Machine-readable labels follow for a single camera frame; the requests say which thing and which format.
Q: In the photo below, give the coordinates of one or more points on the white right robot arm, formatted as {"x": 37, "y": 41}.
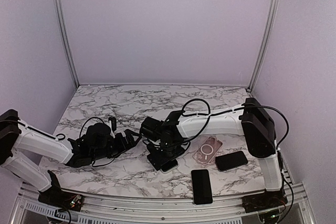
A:
{"x": 250, "y": 120}

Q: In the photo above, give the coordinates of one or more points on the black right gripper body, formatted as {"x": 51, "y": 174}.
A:
{"x": 166, "y": 154}

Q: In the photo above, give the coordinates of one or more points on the aluminium left corner post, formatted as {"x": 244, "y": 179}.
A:
{"x": 65, "y": 42}

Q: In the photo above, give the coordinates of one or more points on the pink phone case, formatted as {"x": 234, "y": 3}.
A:
{"x": 207, "y": 150}

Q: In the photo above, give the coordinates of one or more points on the aluminium right corner post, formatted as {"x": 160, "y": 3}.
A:
{"x": 273, "y": 7}

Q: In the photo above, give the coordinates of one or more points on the aluminium corner post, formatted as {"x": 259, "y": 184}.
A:
{"x": 273, "y": 7}
{"x": 65, "y": 42}

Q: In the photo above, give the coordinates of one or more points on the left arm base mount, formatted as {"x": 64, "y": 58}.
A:
{"x": 55, "y": 196}

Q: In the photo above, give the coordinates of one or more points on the black phone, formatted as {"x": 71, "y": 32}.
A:
{"x": 201, "y": 187}
{"x": 230, "y": 161}
{"x": 166, "y": 168}

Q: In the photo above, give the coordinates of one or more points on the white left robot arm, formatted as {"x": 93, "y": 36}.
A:
{"x": 97, "y": 141}

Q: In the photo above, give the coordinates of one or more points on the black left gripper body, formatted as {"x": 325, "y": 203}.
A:
{"x": 115, "y": 149}

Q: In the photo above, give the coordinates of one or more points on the aluminium front rail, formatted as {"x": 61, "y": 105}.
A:
{"x": 117, "y": 209}

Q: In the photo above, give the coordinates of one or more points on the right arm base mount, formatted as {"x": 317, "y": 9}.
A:
{"x": 264, "y": 200}

